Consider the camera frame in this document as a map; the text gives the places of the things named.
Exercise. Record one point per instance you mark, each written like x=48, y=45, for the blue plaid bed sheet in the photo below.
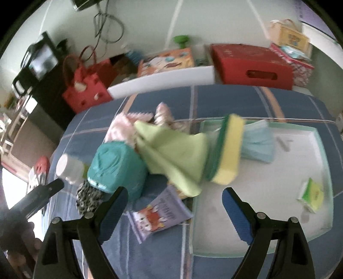
x=166, y=254

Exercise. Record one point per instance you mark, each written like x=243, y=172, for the open cardboard box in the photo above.
x=120, y=67

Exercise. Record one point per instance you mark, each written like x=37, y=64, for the white capped bottle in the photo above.
x=69, y=167

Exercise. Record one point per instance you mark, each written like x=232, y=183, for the black wall device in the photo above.
x=83, y=4

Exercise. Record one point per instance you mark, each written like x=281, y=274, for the light green cloth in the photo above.
x=171, y=155

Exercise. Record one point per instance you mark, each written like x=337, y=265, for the orange printed box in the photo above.
x=171, y=60

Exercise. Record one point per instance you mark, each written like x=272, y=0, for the pink striped sock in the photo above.
x=163, y=114

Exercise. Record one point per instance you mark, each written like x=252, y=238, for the light blue pleated cloth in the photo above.
x=257, y=147

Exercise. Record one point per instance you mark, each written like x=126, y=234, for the white bed board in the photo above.
x=160, y=79

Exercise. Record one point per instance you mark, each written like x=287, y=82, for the teal toy case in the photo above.
x=115, y=166

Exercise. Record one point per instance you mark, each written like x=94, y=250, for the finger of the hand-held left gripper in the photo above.
x=40, y=194

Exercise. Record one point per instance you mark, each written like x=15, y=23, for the red tote bag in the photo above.
x=85, y=91

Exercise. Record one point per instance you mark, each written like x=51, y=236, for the dark cabinet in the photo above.
x=53, y=99

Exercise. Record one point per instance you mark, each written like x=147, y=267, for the red and white toy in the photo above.
x=40, y=165

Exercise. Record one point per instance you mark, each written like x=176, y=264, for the leopard print pouch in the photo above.
x=88, y=198

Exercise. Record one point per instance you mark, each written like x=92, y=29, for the white tray with mint rim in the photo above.
x=268, y=187

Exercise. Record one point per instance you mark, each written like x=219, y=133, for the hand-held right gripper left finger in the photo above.
x=115, y=214

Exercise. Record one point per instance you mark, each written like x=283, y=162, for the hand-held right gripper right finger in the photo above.
x=235, y=212

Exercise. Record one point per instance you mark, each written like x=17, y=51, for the green plastic knob toy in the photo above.
x=181, y=40

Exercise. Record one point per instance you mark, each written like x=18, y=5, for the red and white patterned box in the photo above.
x=302, y=71

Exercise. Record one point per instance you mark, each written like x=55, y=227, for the green tissue pack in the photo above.
x=310, y=194

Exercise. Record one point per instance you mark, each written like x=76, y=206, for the yellow and green sponge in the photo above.
x=227, y=161

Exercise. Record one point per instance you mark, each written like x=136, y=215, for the red cardboard box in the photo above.
x=241, y=59

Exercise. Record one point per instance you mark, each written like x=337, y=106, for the black framed screen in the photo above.
x=40, y=61

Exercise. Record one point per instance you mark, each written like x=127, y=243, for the light blue packet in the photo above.
x=296, y=52

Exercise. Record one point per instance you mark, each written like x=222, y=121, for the pink cloth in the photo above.
x=118, y=128

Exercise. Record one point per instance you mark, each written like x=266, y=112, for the purple snack packet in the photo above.
x=158, y=217

